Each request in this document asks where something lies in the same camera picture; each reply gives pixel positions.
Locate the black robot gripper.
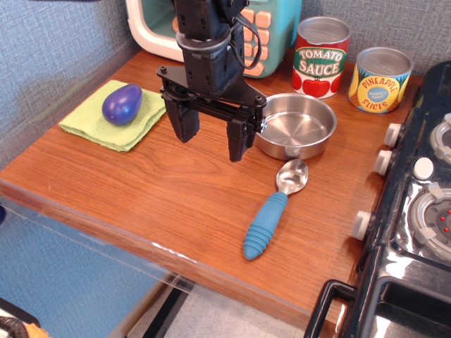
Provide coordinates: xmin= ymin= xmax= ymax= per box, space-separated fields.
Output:
xmin=156 ymin=46 xmax=266 ymax=162

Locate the stainless steel saucepan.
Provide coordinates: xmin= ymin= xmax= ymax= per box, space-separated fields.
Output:
xmin=255 ymin=93 xmax=338 ymax=161

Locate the purple toy eggplant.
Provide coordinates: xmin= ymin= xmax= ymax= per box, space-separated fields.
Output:
xmin=101 ymin=84 xmax=143 ymax=126

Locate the green folded cloth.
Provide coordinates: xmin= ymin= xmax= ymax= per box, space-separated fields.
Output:
xmin=59 ymin=80 xmax=166 ymax=151

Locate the tomato sauce can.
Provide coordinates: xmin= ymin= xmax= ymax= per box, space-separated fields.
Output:
xmin=292 ymin=16 xmax=352 ymax=99

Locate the white stove knob middle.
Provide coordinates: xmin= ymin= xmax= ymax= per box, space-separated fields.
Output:
xmin=373 ymin=150 xmax=393 ymax=176

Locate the white stove knob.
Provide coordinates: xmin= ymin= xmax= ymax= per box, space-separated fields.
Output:
xmin=384 ymin=123 xmax=402 ymax=149
xmin=373 ymin=150 xmax=393 ymax=176
xmin=352 ymin=211 xmax=372 ymax=241

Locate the white stove knob lower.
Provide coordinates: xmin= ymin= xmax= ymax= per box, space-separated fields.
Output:
xmin=352 ymin=211 xmax=372 ymax=241

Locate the pineapple slices can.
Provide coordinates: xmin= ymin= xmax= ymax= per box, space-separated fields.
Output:
xmin=348 ymin=46 xmax=414 ymax=114

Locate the white stove knob upper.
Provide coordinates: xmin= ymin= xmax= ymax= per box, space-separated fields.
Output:
xmin=384 ymin=123 xmax=402 ymax=149

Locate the white round stove button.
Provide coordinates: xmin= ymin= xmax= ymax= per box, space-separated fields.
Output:
xmin=412 ymin=157 xmax=434 ymax=180

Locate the black toy stove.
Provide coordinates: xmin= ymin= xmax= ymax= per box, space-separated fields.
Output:
xmin=305 ymin=61 xmax=450 ymax=337

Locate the blue handled metal spoon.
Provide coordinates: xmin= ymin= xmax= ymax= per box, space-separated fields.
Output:
xmin=243 ymin=159 xmax=309 ymax=260

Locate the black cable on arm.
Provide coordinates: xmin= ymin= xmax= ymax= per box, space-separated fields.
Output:
xmin=230 ymin=13 xmax=264 ymax=70

